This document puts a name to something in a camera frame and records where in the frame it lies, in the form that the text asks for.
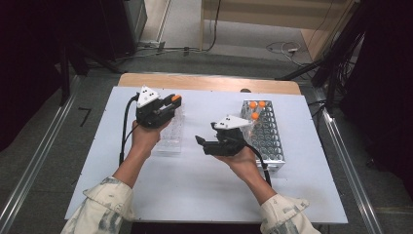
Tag black metal stand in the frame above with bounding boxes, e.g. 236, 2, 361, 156
57, 42, 125, 106
276, 0, 368, 111

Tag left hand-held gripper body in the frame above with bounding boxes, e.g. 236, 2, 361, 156
135, 85, 173, 129

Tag person's right hand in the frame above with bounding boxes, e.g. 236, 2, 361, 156
214, 145, 261, 179

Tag white table board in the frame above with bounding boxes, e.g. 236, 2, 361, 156
64, 86, 349, 225

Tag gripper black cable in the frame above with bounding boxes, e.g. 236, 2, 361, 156
118, 93, 140, 167
242, 142, 273, 188

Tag black cabinet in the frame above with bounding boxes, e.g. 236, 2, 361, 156
96, 0, 149, 61

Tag clear plastic tube rack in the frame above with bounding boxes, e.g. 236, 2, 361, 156
152, 103, 186, 155

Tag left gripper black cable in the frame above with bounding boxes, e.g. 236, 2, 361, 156
118, 93, 140, 167

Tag person's left hand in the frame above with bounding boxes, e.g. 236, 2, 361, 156
131, 119, 171, 152

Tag wooden table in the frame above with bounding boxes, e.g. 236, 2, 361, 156
117, 72, 302, 96

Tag black hanging cable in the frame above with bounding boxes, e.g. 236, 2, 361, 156
204, 0, 222, 53

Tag grey floor cables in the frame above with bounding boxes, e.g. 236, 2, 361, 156
113, 40, 203, 62

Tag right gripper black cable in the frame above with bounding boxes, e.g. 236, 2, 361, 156
242, 142, 273, 188

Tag wooden shelf unit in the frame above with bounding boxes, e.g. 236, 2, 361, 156
199, 0, 361, 61

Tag dark curtain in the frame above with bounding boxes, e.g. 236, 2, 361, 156
337, 0, 413, 203
0, 0, 108, 154

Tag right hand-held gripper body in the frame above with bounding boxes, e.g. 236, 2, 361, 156
204, 114, 253, 157

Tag metal floor rail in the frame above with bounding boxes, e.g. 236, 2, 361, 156
313, 87, 384, 234
0, 75, 82, 234

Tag white coiled cable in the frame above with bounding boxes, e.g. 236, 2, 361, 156
266, 40, 305, 66

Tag metal tube rack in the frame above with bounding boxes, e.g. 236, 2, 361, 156
240, 98, 286, 173

